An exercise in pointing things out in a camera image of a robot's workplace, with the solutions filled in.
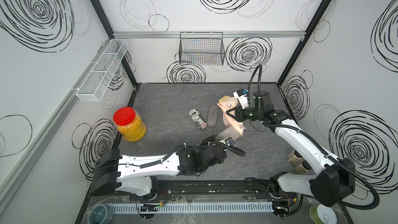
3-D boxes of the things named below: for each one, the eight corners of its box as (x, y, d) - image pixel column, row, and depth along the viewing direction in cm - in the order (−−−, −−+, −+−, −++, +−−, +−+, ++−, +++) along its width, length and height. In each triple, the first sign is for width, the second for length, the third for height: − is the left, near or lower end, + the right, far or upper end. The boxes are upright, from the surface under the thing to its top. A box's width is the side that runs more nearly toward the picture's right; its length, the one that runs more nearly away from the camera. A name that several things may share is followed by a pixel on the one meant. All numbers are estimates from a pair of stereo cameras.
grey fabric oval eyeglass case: (206, 125, 98) (206, 123, 96) (209, 106, 108) (209, 104, 106) (216, 126, 98) (216, 124, 96) (218, 107, 107) (218, 105, 105)
